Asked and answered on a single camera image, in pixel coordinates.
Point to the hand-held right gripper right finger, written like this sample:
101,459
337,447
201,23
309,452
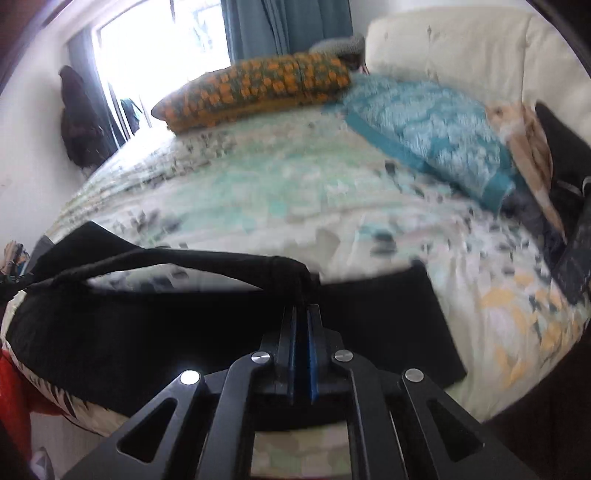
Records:
314,360

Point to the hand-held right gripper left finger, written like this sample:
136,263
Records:
294,360

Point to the black pants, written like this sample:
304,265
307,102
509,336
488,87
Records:
138,332

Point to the bed with floral sheet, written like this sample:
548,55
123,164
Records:
277,194

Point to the large blue patterned pillow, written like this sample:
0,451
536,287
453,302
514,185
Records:
429,124

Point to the dark flat object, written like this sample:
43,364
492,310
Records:
575,272

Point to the orange floral folded blanket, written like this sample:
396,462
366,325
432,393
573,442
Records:
249,87

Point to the person's orange clothing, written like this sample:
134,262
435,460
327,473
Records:
11,397

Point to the blue hanging garment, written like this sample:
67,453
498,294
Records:
131,113

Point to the pile of colourful clothes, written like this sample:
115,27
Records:
11,261

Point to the beige cloth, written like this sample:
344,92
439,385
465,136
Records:
531,147

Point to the grey knitted cushion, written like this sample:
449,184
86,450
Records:
341,45

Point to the dark hanging clothes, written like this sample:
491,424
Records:
81,124

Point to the black cloth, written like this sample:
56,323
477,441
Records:
563,143

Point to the glass sliding door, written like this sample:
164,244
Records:
161,55

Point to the blue curtain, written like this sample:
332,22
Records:
268,27

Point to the cream padded headboard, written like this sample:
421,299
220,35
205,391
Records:
461,46

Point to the grey-blue curtain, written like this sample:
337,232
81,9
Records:
85,53

